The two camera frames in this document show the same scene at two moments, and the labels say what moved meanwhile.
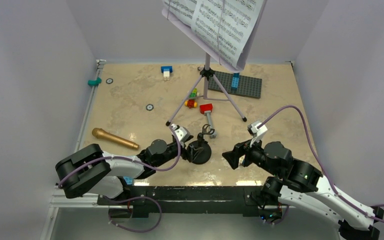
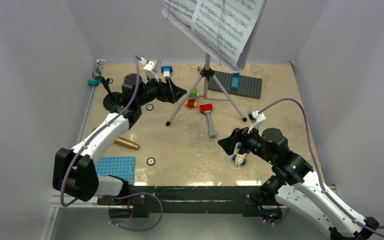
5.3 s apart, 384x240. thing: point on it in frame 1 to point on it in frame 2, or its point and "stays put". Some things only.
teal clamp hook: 94,82 stays put
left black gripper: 192,151 to 169,91
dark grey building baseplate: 249,86 stays put
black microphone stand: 201,150 to 106,82
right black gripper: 240,149 to 228,143
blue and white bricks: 166,70 stays put
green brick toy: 193,93 stays put
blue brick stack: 235,81 stays put
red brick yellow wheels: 191,103 stays put
